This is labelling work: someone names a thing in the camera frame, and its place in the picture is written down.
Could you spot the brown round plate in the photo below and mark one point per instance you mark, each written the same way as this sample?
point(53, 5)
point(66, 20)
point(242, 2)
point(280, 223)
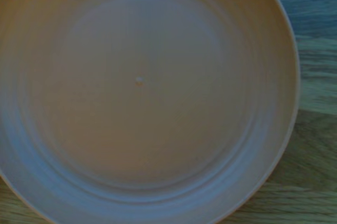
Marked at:
point(147, 97)

